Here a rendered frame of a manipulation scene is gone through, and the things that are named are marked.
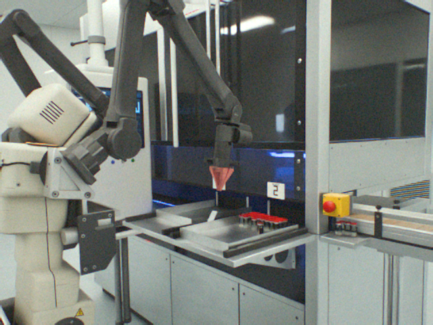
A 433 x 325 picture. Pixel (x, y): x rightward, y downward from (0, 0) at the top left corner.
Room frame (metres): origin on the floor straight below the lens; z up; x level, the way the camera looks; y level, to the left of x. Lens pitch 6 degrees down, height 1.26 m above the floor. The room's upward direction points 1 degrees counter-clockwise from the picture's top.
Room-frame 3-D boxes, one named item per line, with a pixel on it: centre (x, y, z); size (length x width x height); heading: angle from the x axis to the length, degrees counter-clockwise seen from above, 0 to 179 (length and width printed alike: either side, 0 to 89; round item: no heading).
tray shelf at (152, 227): (1.48, 0.01, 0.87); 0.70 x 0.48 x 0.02; 41
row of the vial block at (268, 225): (1.39, -0.16, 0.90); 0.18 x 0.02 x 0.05; 40
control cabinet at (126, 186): (1.94, 0.60, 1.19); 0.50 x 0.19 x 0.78; 138
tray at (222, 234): (1.32, -0.07, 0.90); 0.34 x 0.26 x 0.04; 130
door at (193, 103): (1.87, 0.11, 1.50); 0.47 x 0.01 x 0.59; 41
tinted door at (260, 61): (1.52, -0.18, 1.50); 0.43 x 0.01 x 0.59; 41
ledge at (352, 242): (1.30, -0.45, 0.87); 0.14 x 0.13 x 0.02; 131
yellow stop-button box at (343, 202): (1.28, -0.41, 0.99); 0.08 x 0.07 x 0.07; 131
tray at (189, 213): (1.65, 0.06, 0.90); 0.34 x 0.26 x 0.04; 131
